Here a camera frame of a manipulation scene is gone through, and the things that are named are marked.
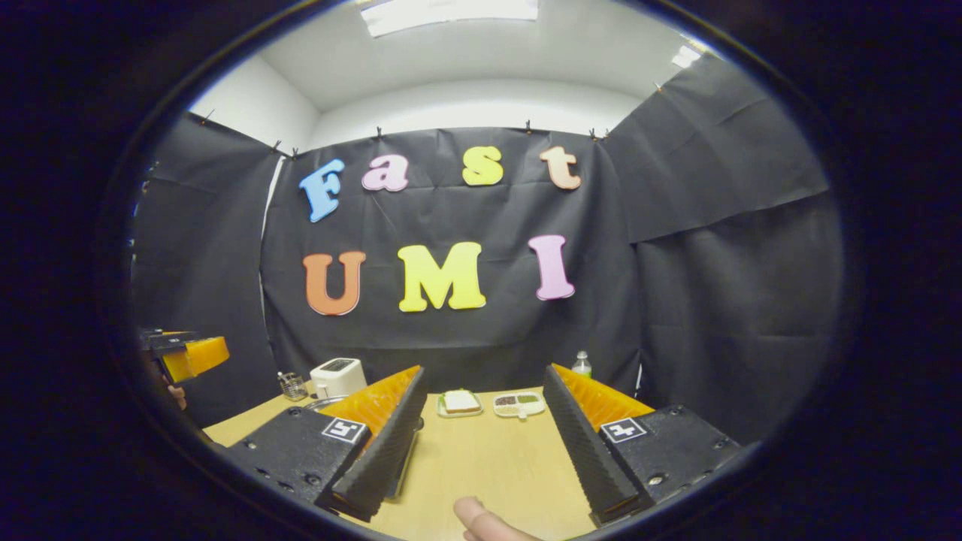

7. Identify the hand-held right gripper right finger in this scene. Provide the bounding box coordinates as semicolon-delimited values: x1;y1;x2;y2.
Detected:
542;363;743;528

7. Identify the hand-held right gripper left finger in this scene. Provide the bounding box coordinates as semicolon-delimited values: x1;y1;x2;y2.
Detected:
224;364;430;524

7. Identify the stainless steel pot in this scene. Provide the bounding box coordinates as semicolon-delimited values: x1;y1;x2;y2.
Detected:
304;395;424;501

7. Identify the white divided bean tray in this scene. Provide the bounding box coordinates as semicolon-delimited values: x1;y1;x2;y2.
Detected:
492;391;547;420

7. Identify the white toaster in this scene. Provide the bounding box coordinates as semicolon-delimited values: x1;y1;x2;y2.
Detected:
309;357;368;401

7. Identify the plate with bread slice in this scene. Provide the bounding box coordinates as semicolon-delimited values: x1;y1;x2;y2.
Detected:
437;388;485;419

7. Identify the black backdrop cloth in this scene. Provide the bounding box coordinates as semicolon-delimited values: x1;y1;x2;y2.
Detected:
128;53;846;446

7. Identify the large ceiling light panel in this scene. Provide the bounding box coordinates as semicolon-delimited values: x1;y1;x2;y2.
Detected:
359;0;540;38

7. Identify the metal wire basket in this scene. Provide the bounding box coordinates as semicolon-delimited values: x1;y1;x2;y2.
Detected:
277;370;310;403

